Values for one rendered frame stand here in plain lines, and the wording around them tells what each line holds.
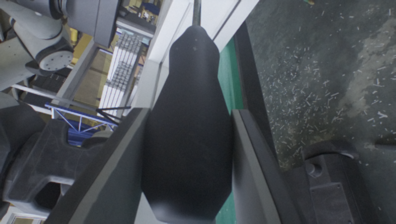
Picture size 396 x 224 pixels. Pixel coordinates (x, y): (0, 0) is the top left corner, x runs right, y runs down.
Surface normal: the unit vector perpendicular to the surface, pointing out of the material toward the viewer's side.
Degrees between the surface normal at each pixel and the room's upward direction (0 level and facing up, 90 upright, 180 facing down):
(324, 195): 0
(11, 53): 80
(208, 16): 90
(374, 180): 0
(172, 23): 90
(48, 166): 91
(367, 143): 0
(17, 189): 91
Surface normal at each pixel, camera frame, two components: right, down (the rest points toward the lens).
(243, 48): 0.47, -0.54
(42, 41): 0.20, -0.09
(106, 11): -0.03, 0.78
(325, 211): -0.88, -0.31
